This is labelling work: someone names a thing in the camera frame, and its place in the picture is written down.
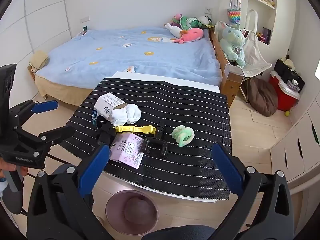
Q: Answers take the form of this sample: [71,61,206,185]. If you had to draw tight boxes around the green white sock roll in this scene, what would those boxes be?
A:
[171,126,195,148]

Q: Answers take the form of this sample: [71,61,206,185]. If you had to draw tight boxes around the green striped plush toy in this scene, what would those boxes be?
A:
[179,16,203,30]

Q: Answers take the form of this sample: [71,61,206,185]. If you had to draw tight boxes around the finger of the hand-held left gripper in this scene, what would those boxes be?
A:
[9,100,59,131]
[32,126,75,156]

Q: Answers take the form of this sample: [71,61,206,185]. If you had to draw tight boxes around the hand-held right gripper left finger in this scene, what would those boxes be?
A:
[26,145,112,240]

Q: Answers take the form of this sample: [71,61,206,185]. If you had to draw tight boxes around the white paper carton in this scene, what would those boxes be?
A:
[94,92,127,122]

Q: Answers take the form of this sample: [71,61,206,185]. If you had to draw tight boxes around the green frog plush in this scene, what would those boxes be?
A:
[199,15,215,29]

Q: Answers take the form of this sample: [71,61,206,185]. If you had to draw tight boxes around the pink printed box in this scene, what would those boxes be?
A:
[109,132,145,169]

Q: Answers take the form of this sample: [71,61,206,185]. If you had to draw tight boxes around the wooden bed frame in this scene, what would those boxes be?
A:
[209,29,245,108]

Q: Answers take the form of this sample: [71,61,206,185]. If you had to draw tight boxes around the beige folded towel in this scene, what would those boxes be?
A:
[29,51,49,72]

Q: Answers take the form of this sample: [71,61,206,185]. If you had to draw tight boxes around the white table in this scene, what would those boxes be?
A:
[110,71,221,203]

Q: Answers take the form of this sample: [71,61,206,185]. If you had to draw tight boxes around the translucent pink waste bin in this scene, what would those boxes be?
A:
[105,189,159,233]

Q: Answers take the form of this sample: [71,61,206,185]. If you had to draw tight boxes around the white wardrobe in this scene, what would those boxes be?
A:
[0,0,75,68]

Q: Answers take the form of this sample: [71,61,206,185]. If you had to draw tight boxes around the brown cushion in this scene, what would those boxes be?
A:
[247,77,279,118]

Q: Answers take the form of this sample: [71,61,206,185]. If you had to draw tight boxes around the black bag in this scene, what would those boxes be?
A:
[274,59,306,93]

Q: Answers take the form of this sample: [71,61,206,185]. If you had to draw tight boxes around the light blue printed blanket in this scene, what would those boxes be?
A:
[35,26,223,87]

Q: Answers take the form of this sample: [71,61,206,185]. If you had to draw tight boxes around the pink purple plush toy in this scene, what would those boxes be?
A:
[172,12,183,27]

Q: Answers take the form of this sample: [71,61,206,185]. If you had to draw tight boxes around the dark purple book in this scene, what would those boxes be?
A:
[262,27,272,44]

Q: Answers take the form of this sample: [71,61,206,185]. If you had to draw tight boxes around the white wall shelf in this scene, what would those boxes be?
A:
[247,0,278,47]

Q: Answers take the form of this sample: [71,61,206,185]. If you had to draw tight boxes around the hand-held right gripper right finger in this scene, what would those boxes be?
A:
[211,144,295,240]

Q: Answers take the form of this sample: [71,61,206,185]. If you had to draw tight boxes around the red cooler box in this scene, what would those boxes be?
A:
[269,70,300,112]

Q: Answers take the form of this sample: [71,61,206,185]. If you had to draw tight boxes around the black white striped table mat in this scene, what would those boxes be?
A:
[59,77,233,200]

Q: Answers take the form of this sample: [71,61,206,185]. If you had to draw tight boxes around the yellow plastic clip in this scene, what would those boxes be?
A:
[114,124,158,134]

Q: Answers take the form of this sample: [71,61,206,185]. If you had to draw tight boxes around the white folding canvas chair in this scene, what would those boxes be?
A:
[215,9,273,103]

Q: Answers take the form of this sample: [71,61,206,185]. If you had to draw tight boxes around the person's left hand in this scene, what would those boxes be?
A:
[0,158,28,178]

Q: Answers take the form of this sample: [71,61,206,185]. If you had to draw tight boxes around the small black object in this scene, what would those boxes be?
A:
[96,116,117,146]

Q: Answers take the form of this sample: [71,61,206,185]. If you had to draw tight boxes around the large mint green plush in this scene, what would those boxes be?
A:
[219,22,248,68]

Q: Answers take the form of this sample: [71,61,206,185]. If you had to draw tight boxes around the white plush toy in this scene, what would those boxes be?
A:
[164,23,187,37]

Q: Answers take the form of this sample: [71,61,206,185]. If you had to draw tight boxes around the pink whale plush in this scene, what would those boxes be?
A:
[172,28,204,44]

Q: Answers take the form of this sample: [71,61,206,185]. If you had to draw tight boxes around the person's left forearm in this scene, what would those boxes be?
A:
[0,177,8,201]

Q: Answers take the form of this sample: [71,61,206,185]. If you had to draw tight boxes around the black forked mount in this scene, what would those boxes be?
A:
[144,120,169,158]

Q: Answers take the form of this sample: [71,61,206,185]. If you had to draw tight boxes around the beige bed skirt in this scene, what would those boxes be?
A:
[34,75,100,107]

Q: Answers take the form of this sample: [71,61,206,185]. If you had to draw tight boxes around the rainbow pop bag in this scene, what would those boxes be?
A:
[227,0,243,26]

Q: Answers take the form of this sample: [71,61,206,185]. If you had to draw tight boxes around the white drawer cabinet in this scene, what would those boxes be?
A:
[270,102,320,196]

